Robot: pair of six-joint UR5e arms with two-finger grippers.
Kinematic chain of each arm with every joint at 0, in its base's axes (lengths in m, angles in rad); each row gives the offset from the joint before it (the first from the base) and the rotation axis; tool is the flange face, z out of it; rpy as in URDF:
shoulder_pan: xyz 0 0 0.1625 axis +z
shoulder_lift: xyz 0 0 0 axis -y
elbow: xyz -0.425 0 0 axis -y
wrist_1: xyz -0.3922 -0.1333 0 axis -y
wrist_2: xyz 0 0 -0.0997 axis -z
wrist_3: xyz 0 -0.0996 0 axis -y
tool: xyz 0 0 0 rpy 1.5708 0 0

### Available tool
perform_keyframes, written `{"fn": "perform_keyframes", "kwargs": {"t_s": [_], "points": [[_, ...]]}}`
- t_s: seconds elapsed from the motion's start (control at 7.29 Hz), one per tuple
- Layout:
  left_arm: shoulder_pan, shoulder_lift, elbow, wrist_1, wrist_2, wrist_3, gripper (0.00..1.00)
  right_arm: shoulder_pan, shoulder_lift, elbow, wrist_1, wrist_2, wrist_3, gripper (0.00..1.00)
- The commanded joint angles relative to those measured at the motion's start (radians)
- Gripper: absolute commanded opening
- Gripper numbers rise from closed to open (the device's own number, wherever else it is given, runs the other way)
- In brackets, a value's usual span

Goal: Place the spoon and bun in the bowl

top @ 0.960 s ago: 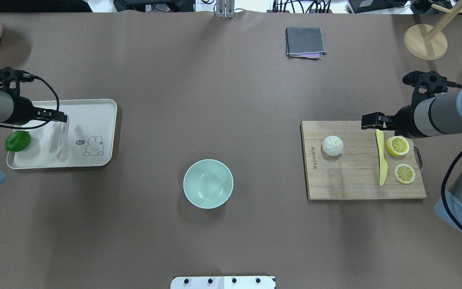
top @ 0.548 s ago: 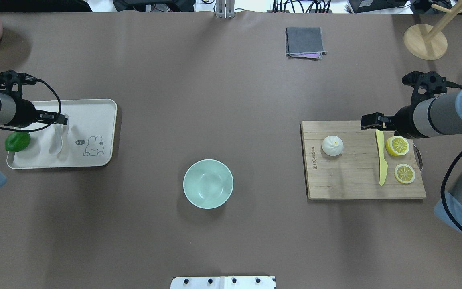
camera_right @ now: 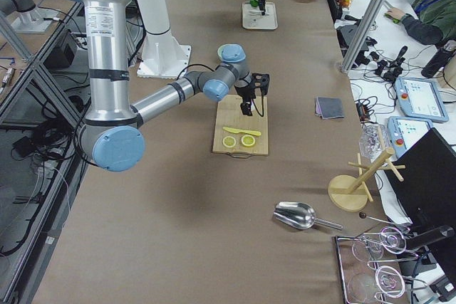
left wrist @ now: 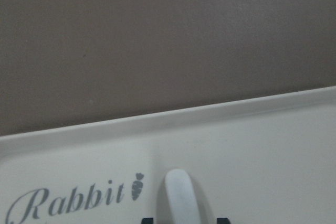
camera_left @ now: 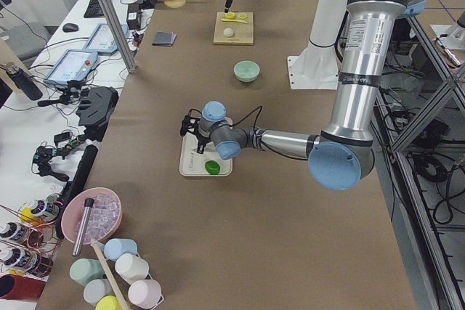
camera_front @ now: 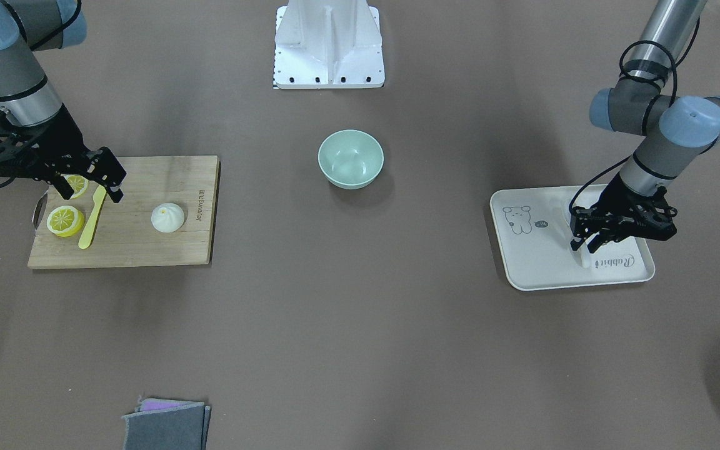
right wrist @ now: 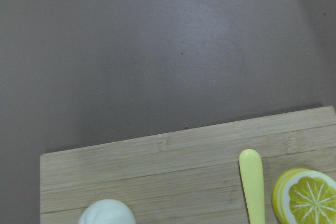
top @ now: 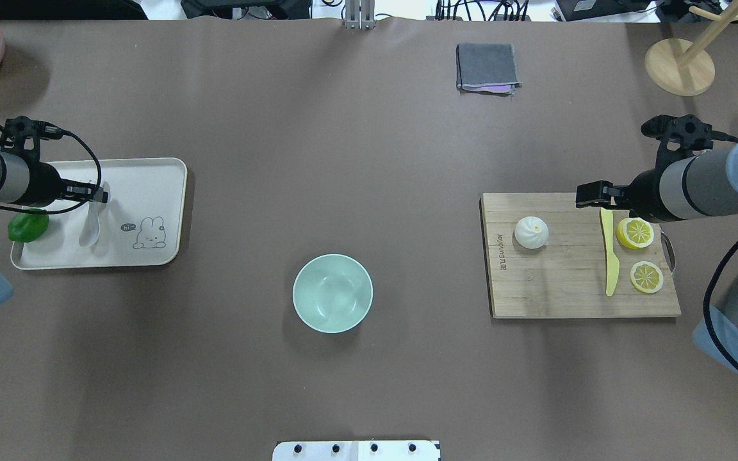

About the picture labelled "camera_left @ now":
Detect mint green bowl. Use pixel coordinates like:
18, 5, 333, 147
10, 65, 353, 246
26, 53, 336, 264
233, 60, 260, 83

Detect pink ice bowl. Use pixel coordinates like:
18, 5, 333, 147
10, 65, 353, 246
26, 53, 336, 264
61, 187, 123, 245

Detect cream rabbit tray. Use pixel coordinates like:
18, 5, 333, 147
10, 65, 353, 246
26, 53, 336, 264
179, 134, 233, 176

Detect yellow plastic knife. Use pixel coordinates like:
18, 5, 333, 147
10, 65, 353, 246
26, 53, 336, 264
220, 17, 248, 24

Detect green lime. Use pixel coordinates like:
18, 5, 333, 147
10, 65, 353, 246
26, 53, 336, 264
204, 160, 221, 175

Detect bamboo cutting board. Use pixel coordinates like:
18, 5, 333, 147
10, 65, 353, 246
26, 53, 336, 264
213, 12, 254, 46

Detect grey folded cloth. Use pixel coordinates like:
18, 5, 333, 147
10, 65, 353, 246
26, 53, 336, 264
152, 31, 177, 46

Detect black plastic device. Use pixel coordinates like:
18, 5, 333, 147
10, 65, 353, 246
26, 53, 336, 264
76, 86, 118, 142

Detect steel tube with black cap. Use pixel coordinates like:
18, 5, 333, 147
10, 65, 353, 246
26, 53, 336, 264
72, 198, 94, 257

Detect far teach pendant tablet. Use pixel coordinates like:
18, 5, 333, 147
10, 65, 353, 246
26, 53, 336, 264
83, 23, 118, 55

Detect teach pendant tablet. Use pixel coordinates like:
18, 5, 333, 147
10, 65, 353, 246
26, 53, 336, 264
44, 49, 98, 86
83, 23, 118, 55

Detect light blue cup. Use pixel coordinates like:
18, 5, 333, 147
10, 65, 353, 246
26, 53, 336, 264
104, 238, 138, 261

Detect black keyboard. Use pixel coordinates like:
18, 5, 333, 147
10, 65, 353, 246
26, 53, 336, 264
84, 0, 104, 18

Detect white cup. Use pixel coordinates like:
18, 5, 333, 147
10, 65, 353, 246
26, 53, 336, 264
115, 253, 150, 285

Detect wooden stick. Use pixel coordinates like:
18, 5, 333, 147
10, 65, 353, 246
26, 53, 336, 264
90, 239, 130, 310

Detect near teach pendant tablet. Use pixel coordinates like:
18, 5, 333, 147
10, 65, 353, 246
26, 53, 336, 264
44, 49, 98, 86

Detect pink cup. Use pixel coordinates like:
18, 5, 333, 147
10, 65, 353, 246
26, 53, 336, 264
128, 280, 162, 309

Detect black computer mouse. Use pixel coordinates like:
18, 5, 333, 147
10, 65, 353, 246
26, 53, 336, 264
62, 23, 79, 33

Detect mint green cup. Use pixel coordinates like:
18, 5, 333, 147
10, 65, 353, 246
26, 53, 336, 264
69, 258, 104, 287

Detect grey cup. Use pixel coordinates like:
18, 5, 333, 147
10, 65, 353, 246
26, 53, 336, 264
83, 279, 113, 306

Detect yellow cup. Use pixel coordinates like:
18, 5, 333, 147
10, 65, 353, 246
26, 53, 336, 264
95, 295, 122, 310

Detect aluminium frame post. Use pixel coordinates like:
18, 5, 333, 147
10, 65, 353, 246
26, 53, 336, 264
98, 0, 136, 73

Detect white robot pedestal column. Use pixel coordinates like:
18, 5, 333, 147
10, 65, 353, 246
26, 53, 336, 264
301, 0, 347, 57

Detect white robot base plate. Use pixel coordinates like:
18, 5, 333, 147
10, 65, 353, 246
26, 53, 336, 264
286, 54, 339, 90

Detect white wire cup rack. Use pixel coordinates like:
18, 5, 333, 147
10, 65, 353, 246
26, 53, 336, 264
94, 247, 164, 309

